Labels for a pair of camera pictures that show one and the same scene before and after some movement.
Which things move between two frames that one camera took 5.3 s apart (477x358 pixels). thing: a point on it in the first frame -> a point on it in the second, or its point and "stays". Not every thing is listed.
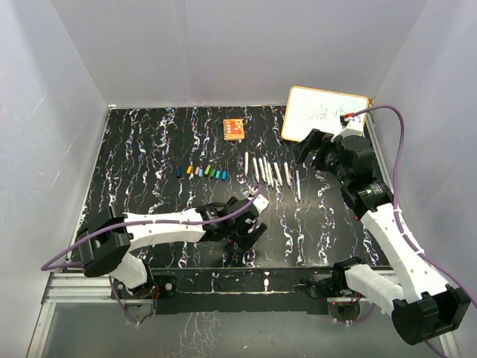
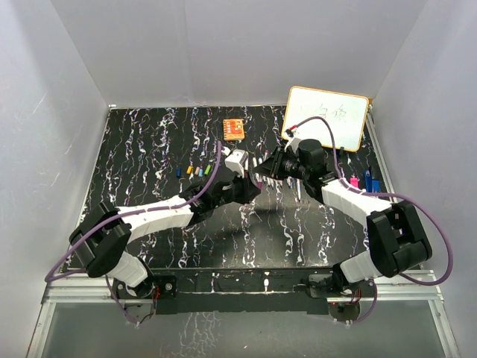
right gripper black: x=315 y=140 -> x=269 y=168
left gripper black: x=244 y=243 -> x=248 y=190
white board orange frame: x=309 y=108 stays
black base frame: x=212 y=290 stays
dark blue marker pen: x=298 y=184 stays
